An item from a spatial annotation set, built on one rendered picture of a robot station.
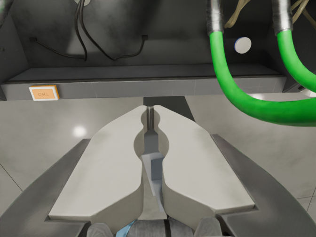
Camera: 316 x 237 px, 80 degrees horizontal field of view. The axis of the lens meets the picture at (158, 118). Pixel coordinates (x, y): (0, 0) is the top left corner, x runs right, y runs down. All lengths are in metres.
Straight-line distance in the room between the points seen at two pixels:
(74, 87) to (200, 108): 1.24
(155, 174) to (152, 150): 0.10
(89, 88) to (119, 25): 0.18
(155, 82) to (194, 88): 0.09
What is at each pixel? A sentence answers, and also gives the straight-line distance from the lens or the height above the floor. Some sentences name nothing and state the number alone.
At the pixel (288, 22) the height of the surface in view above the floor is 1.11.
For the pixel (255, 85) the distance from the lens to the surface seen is 0.49.
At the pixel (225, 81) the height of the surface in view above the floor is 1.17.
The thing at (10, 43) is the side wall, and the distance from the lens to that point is 0.57.
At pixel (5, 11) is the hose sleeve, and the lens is 0.23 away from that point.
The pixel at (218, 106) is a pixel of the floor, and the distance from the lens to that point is 1.61.
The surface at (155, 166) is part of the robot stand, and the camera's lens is 0.71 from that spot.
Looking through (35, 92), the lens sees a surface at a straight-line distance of 0.47.
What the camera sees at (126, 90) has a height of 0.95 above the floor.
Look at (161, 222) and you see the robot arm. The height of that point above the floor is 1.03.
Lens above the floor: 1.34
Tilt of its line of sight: 59 degrees down
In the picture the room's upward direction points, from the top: 174 degrees clockwise
